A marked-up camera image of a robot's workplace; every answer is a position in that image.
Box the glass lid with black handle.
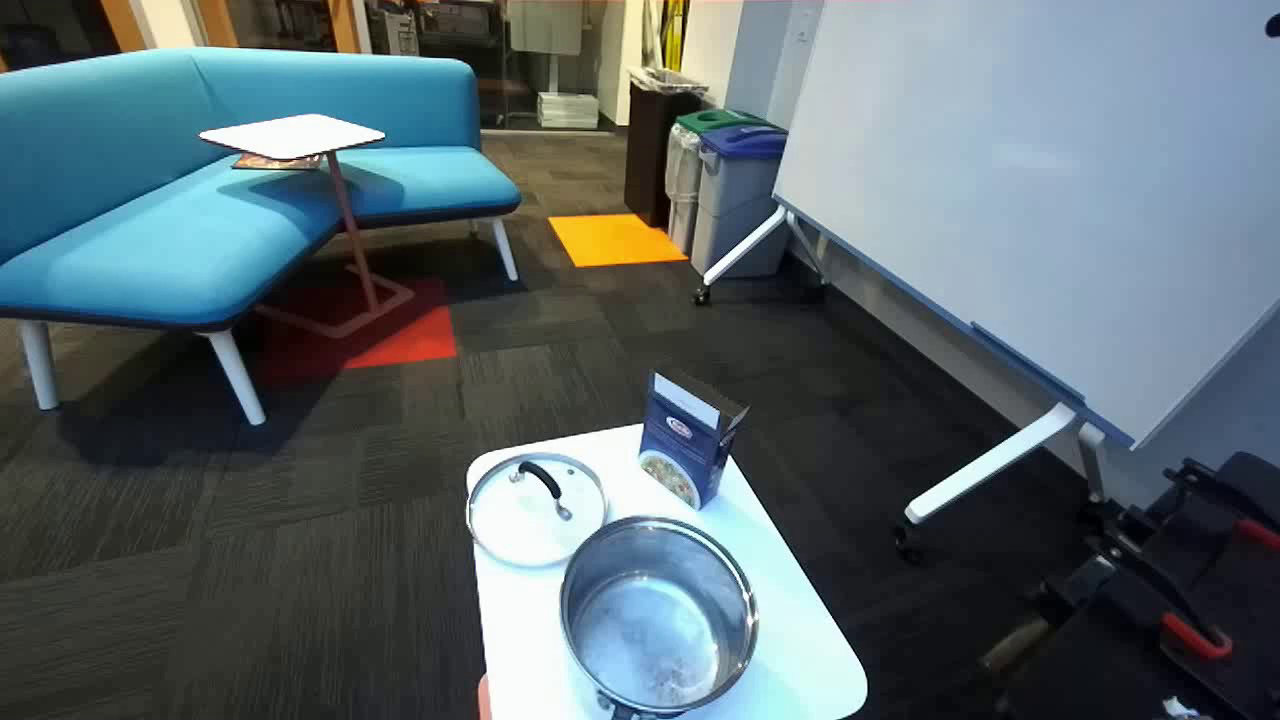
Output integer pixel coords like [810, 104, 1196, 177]
[461, 448, 618, 573]

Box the green lid recycling bin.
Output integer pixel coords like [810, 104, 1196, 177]
[663, 109, 754, 260]

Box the blue lid recycling bin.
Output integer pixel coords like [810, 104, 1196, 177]
[687, 121, 797, 285]

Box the stainless steel pot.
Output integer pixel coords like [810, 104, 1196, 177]
[558, 510, 763, 720]

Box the blue pasta box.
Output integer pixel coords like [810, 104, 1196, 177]
[637, 366, 754, 510]

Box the black trash bin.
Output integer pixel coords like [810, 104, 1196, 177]
[622, 72, 713, 231]

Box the white box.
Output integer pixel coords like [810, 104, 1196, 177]
[536, 89, 603, 130]

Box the white side table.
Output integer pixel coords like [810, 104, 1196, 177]
[198, 111, 421, 342]

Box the large white mobile whiteboard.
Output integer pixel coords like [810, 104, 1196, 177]
[691, 0, 1280, 531]

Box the blue upholstered sofa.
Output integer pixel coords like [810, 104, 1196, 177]
[0, 43, 530, 433]

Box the black equipment with red handles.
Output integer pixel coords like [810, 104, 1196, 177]
[981, 448, 1280, 720]

